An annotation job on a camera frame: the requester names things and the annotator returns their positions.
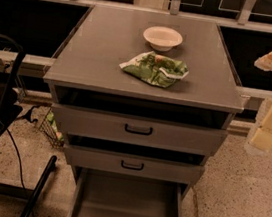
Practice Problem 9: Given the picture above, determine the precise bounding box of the green jalapeno chip bag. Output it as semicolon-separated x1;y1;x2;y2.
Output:
120;51;189;88

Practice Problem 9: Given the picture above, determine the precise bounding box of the grey drawer cabinet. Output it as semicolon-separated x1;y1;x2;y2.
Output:
28;0;256;206

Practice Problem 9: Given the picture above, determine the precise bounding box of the grey bottom drawer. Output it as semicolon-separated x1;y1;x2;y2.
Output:
67;169;182;217

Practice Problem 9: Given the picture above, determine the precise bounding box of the grey drawer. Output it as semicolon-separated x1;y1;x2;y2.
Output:
64;136;204;185
67;169;182;217
52;90;227;156

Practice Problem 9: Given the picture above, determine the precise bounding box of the grey middle drawer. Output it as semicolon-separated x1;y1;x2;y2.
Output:
64;136;204;185

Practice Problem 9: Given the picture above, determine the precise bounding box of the grey top drawer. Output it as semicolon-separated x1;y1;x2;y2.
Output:
52;90;227;156

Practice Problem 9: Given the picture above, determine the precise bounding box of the white bowl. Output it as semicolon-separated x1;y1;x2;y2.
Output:
143;26;183;52

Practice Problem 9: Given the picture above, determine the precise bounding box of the black top drawer handle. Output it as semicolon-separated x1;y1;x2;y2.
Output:
124;123;153;136

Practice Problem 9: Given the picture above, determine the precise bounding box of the black drawer handle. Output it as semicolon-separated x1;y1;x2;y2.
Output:
124;123;153;136
120;160;144;171

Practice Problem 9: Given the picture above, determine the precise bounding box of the black middle drawer handle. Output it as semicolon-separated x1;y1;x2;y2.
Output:
120;160;144;171

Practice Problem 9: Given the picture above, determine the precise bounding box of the wire basket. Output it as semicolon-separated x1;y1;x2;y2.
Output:
39;110;65;149

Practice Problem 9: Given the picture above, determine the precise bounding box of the black cable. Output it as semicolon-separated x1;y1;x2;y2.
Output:
0;101;53;217

